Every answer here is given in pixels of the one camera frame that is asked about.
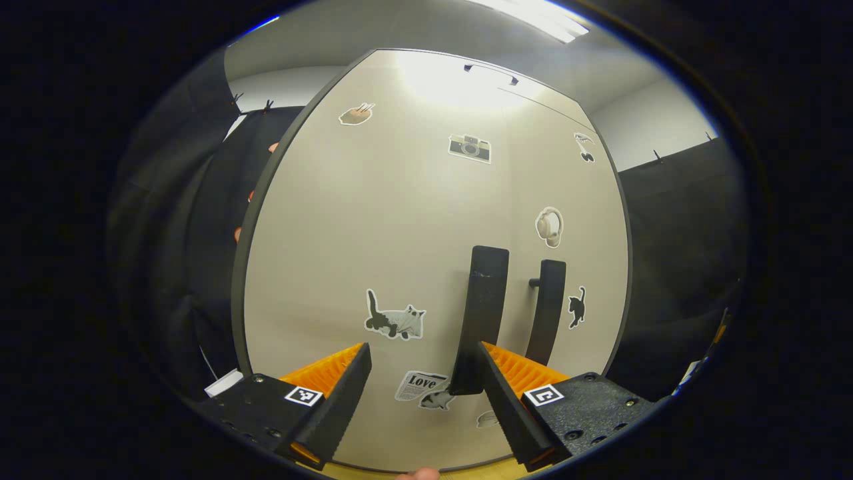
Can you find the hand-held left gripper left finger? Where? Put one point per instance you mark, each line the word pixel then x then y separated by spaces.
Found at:
pixel 336 416

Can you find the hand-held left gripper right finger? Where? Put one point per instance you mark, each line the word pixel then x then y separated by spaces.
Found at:
pixel 506 413

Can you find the white door with headphones sticker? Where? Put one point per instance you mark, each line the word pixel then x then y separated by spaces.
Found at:
pixel 586 253

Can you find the white door with camera sticker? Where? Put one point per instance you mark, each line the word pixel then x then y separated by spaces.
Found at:
pixel 373 233

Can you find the white and grey cabinet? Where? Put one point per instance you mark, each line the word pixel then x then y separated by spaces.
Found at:
pixel 241 266

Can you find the white flat object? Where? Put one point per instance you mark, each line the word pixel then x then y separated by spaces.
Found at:
pixel 223 384

